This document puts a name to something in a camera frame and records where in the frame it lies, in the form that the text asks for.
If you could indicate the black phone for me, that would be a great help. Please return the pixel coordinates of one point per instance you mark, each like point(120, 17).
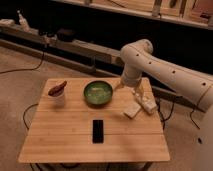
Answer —
point(98, 131)

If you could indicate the brown sausage in cup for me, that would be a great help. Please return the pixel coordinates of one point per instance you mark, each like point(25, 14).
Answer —
point(57, 88)

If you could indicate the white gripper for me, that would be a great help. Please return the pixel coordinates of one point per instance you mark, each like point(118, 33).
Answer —
point(130, 82)

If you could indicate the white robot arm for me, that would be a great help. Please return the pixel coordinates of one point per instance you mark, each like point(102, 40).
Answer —
point(195, 86)

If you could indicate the green bowl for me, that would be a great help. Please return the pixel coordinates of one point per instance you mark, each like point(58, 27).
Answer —
point(98, 92)

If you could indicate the white spray bottle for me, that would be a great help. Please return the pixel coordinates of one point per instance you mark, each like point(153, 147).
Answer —
point(23, 22)

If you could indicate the white cup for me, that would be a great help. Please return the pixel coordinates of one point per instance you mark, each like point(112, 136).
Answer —
point(58, 98)

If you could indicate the wooden table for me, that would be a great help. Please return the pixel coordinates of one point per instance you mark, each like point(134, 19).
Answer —
point(72, 131)

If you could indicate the black round device on ledge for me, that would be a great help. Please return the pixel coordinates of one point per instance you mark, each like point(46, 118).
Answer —
point(65, 35)

